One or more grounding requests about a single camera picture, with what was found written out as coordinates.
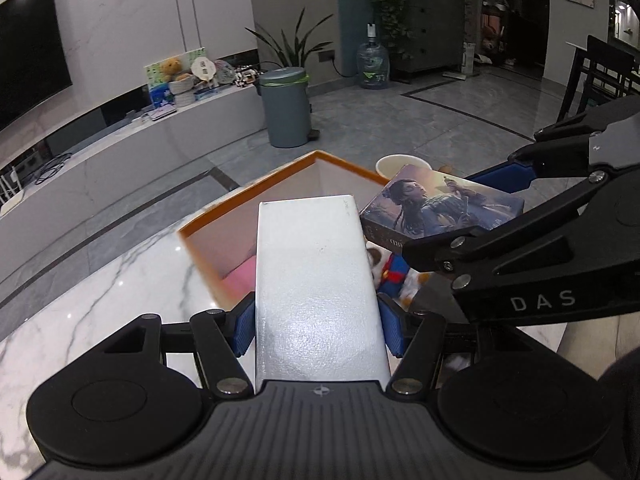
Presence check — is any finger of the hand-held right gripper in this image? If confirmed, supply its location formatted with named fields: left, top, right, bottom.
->
left=402, top=172, right=609, bottom=292
left=467, top=110, right=609, bottom=194

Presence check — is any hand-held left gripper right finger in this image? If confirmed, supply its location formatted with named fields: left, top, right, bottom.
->
left=377, top=293, right=482, bottom=397

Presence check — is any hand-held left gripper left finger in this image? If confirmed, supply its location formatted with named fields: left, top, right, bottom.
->
left=86, top=291, right=259, bottom=398

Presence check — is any brown and white plush toy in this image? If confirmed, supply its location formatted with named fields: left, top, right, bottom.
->
left=364, top=242, right=437, bottom=307

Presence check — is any illustrated card box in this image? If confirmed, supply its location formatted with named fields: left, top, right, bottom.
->
left=358, top=164, right=525, bottom=254

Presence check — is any white oblong case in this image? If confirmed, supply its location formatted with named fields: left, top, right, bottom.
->
left=254, top=193, right=392, bottom=394

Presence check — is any orange cardboard box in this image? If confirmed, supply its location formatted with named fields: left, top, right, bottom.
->
left=178, top=149, right=392, bottom=312

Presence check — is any dark dining chair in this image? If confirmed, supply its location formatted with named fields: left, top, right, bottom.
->
left=557, top=34, right=640, bottom=122

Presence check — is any dark green cabinet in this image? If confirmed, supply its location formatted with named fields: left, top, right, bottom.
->
left=399, top=0, right=469, bottom=79

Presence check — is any water dispenser bottle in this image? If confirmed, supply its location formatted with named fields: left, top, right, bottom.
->
left=355, top=22, right=391, bottom=90

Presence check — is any marble television cabinet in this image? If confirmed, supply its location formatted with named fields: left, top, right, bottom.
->
left=0, top=79, right=266, bottom=282

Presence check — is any grey trash can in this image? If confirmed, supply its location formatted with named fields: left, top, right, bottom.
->
left=258, top=66, right=321, bottom=150

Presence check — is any white woven basket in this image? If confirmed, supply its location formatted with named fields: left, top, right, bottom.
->
left=168, top=73, right=197, bottom=107

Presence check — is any snake plant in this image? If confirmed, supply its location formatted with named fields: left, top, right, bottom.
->
left=244, top=7, right=334, bottom=79

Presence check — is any patterned plate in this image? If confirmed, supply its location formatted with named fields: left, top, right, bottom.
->
left=213, top=59, right=236, bottom=86

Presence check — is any round hand fan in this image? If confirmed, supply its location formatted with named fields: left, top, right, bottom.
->
left=188, top=57, right=217, bottom=86

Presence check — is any painted picture card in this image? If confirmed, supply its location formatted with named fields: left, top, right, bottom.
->
left=143, top=47, right=209, bottom=107

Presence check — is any small teddy bear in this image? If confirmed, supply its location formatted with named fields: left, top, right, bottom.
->
left=162, top=57, right=194, bottom=84

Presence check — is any white router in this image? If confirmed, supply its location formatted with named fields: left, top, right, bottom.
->
left=0, top=164, right=24, bottom=207

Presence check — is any black cable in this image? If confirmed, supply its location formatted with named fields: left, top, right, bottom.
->
left=34, top=152, right=74, bottom=184

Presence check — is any wall television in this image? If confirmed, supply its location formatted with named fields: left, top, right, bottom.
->
left=0, top=0, right=74, bottom=134

